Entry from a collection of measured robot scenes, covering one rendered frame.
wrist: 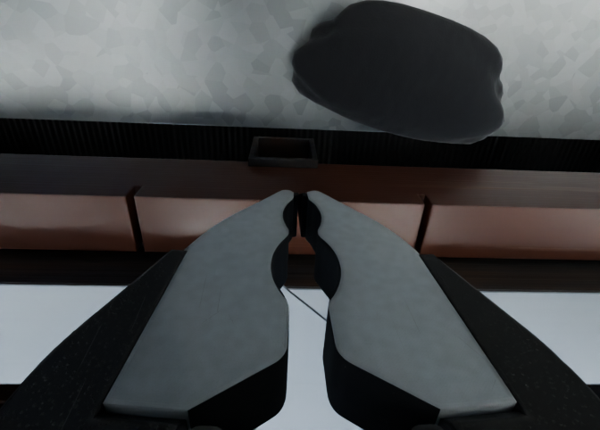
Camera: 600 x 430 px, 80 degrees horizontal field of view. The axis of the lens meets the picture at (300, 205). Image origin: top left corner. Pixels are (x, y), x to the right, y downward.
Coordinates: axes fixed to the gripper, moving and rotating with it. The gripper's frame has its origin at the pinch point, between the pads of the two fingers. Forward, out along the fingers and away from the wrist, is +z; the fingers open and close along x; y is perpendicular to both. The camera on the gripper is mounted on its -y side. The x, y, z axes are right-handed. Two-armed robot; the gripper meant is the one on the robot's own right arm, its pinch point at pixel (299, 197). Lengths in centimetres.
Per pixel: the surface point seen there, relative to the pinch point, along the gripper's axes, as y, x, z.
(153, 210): 5.5, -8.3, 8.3
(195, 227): 6.7, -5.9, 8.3
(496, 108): 1.4, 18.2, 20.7
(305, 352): 14.7, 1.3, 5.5
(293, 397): 19.5, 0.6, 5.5
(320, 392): 19.0, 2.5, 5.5
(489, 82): -0.8, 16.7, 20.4
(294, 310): 10.7, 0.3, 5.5
